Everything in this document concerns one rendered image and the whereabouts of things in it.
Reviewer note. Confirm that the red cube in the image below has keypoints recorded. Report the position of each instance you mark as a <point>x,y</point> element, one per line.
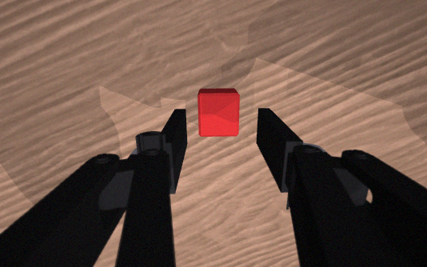
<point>218,112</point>

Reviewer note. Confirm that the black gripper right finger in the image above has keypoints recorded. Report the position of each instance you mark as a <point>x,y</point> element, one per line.
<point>327,199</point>

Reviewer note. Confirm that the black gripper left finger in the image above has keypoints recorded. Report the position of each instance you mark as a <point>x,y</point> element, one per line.
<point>70,227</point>

